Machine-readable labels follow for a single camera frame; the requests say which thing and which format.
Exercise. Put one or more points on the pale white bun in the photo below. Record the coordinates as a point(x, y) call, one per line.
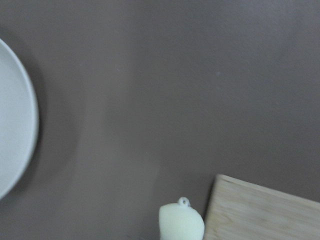
point(179, 221)

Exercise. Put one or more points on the wooden cutting board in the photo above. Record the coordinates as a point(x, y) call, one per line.
point(239, 210)

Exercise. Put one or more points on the round white plate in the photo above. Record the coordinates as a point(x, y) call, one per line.
point(19, 119)

